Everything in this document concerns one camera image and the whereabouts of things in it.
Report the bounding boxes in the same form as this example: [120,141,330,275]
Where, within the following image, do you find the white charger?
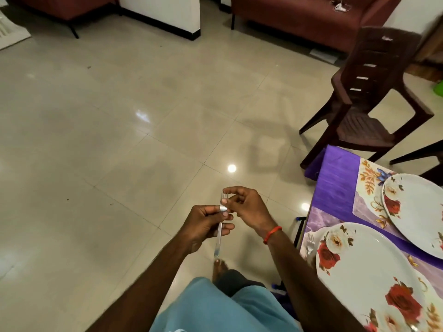
[329,0,353,14]

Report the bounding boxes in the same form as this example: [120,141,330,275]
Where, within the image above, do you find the brown armchair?
[14,0,119,39]

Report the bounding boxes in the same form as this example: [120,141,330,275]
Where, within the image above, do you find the person's right forearm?
[264,231,368,332]

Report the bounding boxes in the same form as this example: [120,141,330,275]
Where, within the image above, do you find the red wrist thread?
[262,225,283,245]

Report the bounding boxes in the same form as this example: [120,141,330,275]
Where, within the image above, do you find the person's left forearm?
[86,238,202,332]

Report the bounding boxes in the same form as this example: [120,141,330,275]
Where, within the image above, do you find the purple tablecloth table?
[294,145,443,332]

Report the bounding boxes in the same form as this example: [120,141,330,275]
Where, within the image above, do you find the red-brown sofa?
[230,0,404,54]

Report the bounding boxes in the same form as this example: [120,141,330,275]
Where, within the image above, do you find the person's left hand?
[176,204,236,255]

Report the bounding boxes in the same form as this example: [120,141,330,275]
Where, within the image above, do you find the person's left foot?
[211,258,229,284]

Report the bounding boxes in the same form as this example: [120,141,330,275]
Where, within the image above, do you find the steel fork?
[213,191,229,260]
[303,230,318,263]

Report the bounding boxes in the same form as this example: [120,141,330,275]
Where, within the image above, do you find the person's teal t-shirt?
[149,276,302,332]

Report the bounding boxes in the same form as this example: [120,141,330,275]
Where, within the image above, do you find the person's right hand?
[221,185,279,239]

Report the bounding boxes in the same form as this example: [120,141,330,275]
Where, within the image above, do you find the white small table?
[0,10,32,51]

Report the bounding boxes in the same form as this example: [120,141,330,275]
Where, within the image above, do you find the white floral plate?
[316,222,443,332]
[382,174,443,260]

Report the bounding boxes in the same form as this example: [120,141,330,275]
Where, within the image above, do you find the person's dark trousers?
[220,269,267,298]

